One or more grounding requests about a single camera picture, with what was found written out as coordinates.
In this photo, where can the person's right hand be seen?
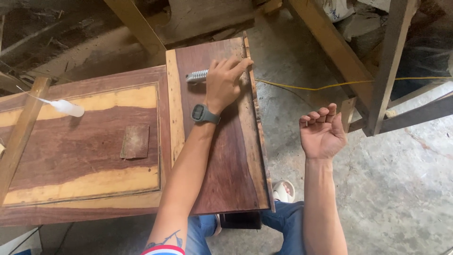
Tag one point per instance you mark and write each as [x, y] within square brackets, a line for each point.
[322, 140]

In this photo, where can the person's left hand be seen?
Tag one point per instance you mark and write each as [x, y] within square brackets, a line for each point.
[223, 88]

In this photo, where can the grey digital wristwatch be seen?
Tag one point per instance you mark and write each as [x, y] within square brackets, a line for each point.
[202, 114]

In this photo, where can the white sandal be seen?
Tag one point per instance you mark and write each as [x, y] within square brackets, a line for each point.
[282, 192]

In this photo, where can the rough wooden slab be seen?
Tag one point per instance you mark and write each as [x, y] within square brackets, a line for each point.
[205, 19]

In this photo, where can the blue jeans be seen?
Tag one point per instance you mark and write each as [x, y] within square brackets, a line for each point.
[288, 221]

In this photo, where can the brown sandpaper piece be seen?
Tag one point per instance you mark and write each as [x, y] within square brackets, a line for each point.
[135, 141]

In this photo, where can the slanted wooden beam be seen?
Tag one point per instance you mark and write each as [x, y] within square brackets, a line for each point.
[136, 24]

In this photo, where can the white printed sack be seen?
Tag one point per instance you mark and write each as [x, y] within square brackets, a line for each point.
[336, 9]

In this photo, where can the reddish brown wooden door panel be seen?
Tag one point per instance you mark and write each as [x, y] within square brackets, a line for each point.
[88, 152]

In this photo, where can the white glue bottle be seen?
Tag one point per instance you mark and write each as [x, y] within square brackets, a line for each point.
[69, 107]

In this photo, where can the light wooden plank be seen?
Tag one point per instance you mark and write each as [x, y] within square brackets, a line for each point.
[21, 131]

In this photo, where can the white board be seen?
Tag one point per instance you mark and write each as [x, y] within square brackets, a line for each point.
[17, 244]

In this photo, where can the wooden workbench frame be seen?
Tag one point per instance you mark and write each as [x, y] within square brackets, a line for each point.
[387, 63]

